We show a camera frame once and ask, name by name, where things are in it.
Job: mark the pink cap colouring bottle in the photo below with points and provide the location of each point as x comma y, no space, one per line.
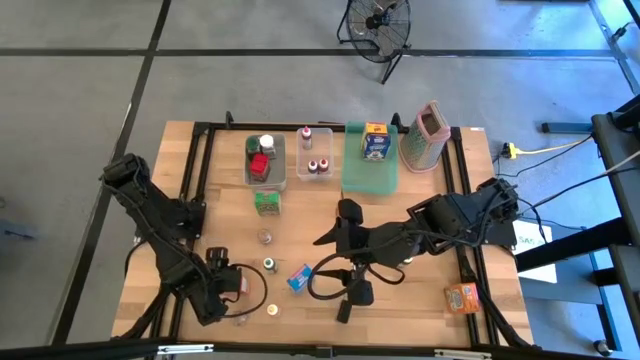
306,137

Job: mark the orange cereal box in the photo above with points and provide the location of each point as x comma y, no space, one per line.
462,298

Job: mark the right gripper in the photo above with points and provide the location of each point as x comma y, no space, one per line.
370,245

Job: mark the red food colouring bottle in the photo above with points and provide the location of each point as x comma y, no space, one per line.
324,165

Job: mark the black floor fan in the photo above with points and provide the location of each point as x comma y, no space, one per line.
375,21

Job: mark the green food colouring bottle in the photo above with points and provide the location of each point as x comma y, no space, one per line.
270,264

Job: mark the white paper sheet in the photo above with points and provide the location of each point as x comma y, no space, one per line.
537,260

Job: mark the green lid spice jar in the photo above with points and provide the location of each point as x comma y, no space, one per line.
252,146

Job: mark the black front rail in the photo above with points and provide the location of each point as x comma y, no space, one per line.
270,349

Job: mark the black caster wheel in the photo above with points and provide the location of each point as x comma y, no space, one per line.
603,347

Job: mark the black side desk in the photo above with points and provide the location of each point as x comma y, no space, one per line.
612,145

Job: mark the green plastic tray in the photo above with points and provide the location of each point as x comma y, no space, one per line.
370,175

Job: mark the black table frame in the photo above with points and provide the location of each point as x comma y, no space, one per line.
220,126

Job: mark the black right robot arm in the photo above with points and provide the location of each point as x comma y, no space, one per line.
450,215

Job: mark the small clear glass jar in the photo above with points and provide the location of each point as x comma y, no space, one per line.
241,320
265,236

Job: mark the dark ground pepper tin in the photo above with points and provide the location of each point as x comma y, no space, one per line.
344,312

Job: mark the blue food colouring bottle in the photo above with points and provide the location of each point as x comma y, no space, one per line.
407,261

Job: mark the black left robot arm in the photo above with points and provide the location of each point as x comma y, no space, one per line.
150,215

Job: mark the blue Rice Krispies box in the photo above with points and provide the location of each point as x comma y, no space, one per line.
299,278

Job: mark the silver metal bracket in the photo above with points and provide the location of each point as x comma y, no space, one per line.
462,354
185,349

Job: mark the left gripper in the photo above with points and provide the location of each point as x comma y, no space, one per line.
215,290

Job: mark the grey translucent plastic bin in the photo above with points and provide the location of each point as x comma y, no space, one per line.
277,172

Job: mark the red lid spice jar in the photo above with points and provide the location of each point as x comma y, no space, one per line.
260,166

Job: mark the green Apple Jacks box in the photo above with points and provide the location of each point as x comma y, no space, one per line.
268,204

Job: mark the blue Frosted Flakes box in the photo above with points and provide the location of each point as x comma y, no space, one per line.
376,146

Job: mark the clear plastic container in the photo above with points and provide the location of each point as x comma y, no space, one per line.
325,142

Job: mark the red Froot Loops box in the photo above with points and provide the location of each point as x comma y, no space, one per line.
244,285

